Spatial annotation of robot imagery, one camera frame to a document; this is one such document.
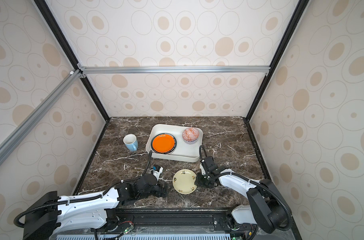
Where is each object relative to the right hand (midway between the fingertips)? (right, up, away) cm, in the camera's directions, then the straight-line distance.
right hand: (197, 182), depth 87 cm
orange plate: (-21, +22, +13) cm, 33 cm away
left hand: (-15, +2, -9) cm, 17 cm away
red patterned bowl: (-3, +27, +16) cm, 32 cm away
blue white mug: (-41, +23, +8) cm, 48 cm away
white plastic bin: (-6, +16, +13) cm, 21 cm away
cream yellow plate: (-8, 0, 0) cm, 8 cm away
